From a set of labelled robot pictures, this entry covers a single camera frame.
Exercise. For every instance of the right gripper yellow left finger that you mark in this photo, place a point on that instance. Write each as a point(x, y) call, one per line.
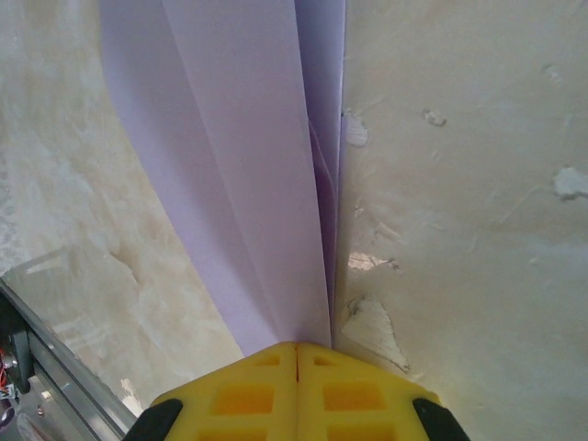
point(239, 404)

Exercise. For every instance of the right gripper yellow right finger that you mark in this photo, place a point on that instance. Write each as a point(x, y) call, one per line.
point(353, 404)

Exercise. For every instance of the purple paper sheet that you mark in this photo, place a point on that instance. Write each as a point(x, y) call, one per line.
point(229, 138)

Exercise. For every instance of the aluminium frame rail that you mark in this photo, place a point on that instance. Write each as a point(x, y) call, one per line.
point(69, 367)

